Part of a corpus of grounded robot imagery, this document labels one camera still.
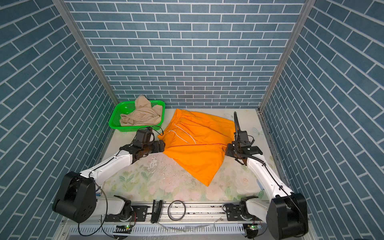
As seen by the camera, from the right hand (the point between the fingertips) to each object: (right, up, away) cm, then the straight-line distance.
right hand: (228, 148), depth 85 cm
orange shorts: (-18, +2, +13) cm, 22 cm away
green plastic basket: (-73, +27, +30) cm, 84 cm away
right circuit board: (+9, -36, -15) cm, 40 cm away
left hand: (-41, +1, +4) cm, 41 cm away
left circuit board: (-53, -37, -13) cm, 67 cm away
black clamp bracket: (-38, -29, -13) cm, 49 cm away
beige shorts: (-57, +21, +23) cm, 65 cm away
